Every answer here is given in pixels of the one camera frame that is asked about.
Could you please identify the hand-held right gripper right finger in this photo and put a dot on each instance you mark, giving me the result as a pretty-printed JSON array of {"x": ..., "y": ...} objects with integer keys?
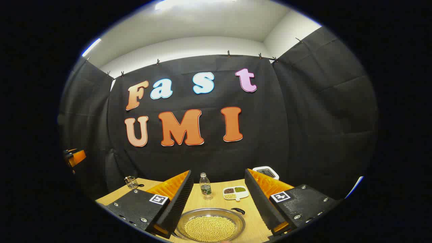
[{"x": 258, "y": 202}]

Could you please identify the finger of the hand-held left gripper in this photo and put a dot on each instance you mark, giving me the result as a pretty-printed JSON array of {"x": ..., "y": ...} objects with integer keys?
[{"x": 78, "y": 157}]

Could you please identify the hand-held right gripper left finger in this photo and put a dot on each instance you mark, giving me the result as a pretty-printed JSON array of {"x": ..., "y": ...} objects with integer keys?
[{"x": 180, "y": 202}]

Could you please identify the white divided bean dish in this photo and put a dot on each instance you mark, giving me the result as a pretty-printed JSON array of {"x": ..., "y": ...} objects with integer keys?
[{"x": 241, "y": 195}]

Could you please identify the clear plastic water bottle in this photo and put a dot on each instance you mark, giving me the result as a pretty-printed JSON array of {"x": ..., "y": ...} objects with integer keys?
[{"x": 205, "y": 189}]

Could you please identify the white toaster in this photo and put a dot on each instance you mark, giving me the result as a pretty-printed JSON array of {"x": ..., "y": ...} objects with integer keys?
[{"x": 274, "y": 173}]

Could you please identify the pile of yellow soybeans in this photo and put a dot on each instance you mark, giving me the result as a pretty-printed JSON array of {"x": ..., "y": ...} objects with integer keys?
[{"x": 209, "y": 229}]

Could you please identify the black backdrop cloth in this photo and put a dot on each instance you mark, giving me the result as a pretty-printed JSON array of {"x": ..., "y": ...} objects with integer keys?
[{"x": 270, "y": 135}]

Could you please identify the ceiling light strip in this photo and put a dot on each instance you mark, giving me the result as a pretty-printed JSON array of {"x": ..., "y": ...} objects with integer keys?
[
  {"x": 189, "y": 4},
  {"x": 91, "y": 47}
]

